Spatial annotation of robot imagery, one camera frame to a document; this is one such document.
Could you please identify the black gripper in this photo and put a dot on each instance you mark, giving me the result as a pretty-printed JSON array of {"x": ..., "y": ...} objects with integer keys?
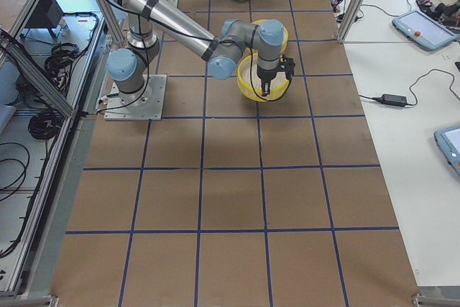
[{"x": 267, "y": 75}]

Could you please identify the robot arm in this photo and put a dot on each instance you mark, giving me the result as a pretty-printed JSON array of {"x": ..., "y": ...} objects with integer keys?
[{"x": 222, "y": 54}]

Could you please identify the black power brick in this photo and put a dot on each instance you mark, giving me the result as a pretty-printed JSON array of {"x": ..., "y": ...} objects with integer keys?
[{"x": 393, "y": 100}]

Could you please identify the teach pendant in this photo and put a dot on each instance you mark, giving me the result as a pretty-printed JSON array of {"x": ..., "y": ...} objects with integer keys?
[
  {"x": 423, "y": 30},
  {"x": 447, "y": 141}
]

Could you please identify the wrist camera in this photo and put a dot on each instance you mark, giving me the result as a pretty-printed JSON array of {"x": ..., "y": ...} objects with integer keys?
[{"x": 287, "y": 66}]

